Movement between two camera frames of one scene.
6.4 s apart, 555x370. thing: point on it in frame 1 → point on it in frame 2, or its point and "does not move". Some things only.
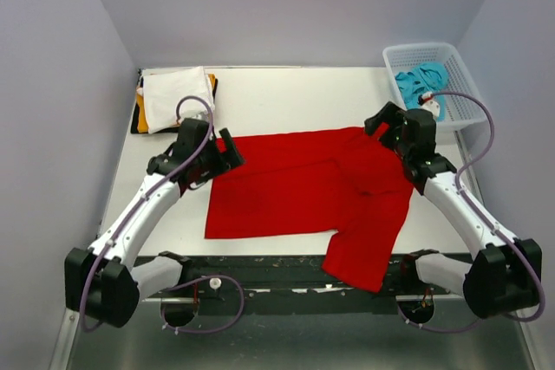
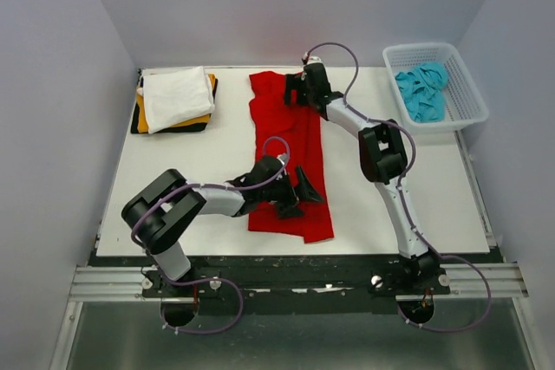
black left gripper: [225, 159] → [303, 192]
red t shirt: [343, 182] → [282, 128]
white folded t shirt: [164, 87] does not move
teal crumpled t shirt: [426, 76] does not move
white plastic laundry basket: [464, 107] does not move
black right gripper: [389, 113] → [294, 82]
